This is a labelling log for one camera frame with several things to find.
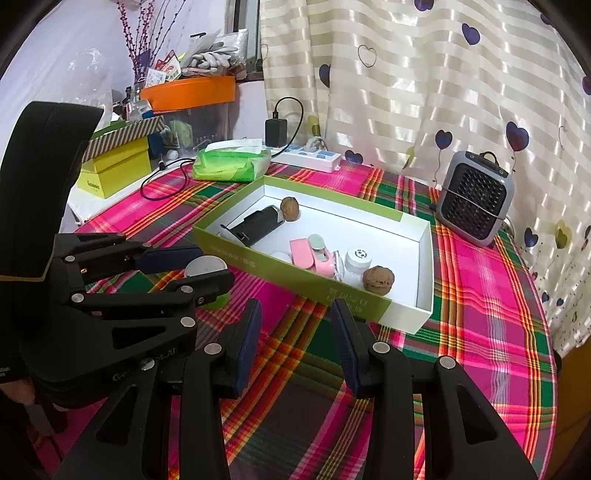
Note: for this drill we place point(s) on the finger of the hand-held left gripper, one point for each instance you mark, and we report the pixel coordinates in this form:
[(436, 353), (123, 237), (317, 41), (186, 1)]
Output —
[(166, 259), (207, 286)]

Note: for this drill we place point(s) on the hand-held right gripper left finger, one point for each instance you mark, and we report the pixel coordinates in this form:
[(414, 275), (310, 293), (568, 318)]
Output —
[(247, 350)]

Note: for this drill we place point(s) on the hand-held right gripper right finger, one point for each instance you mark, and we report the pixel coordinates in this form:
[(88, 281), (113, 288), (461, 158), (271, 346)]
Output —
[(346, 350)]

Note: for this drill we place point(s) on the white disc top gadget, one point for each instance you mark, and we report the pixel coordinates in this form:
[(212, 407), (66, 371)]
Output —
[(205, 266)]

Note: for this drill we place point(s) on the grey round gadget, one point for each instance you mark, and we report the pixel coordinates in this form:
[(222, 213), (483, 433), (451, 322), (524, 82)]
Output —
[(279, 256)]

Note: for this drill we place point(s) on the brown walnut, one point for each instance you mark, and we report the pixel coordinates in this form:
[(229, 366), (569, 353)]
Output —
[(377, 279), (290, 208)]

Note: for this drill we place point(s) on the black battery charger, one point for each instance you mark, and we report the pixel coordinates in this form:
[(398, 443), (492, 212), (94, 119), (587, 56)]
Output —
[(256, 224)]

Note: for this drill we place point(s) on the green white cardboard box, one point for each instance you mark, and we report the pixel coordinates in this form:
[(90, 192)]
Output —
[(295, 281)]

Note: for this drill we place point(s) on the pink clip with green pad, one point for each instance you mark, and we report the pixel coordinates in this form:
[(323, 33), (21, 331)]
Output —
[(323, 265)]

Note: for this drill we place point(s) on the white round jar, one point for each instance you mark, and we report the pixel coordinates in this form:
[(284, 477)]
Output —
[(358, 263)]

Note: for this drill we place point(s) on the plain pink clip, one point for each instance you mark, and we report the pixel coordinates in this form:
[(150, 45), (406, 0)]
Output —
[(301, 251)]

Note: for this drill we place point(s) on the person's left hand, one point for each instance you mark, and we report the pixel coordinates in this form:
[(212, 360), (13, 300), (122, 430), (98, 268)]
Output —
[(16, 391)]

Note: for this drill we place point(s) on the white small ball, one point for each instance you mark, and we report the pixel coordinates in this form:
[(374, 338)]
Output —
[(171, 153)]

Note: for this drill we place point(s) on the green tissue pack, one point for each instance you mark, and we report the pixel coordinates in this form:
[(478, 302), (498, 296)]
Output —
[(231, 166)]

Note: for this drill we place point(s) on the striped box lid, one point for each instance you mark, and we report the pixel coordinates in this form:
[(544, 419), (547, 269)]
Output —
[(124, 136)]

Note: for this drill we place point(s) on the clear plastic bag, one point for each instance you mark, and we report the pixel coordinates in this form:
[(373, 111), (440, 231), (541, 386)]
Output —
[(92, 92)]

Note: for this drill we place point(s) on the plaid tablecloth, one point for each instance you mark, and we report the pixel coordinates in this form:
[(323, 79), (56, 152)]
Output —
[(485, 323)]

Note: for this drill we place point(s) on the white power strip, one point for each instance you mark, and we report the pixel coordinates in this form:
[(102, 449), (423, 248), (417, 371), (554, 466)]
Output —
[(309, 159)]

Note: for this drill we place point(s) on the black power adapter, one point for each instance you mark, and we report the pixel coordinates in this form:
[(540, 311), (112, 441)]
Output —
[(275, 134)]

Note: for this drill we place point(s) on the orange lidded storage bin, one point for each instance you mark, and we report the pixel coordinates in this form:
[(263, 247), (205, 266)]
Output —
[(189, 92)]

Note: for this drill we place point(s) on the colourful paper packets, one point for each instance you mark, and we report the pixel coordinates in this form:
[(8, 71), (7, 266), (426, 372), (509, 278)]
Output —
[(166, 69)]

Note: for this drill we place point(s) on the purple flower branches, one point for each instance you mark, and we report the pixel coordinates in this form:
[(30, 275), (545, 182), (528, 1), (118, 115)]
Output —
[(134, 46)]

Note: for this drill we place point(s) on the grey desktop fan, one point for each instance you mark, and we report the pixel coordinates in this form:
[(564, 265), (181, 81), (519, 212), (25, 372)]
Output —
[(473, 203)]

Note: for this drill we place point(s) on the white work gloves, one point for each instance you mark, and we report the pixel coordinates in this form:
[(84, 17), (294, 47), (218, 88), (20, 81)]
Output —
[(212, 57)]

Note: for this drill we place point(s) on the striped heart print curtain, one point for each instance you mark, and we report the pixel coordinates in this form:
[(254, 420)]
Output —
[(415, 69)]

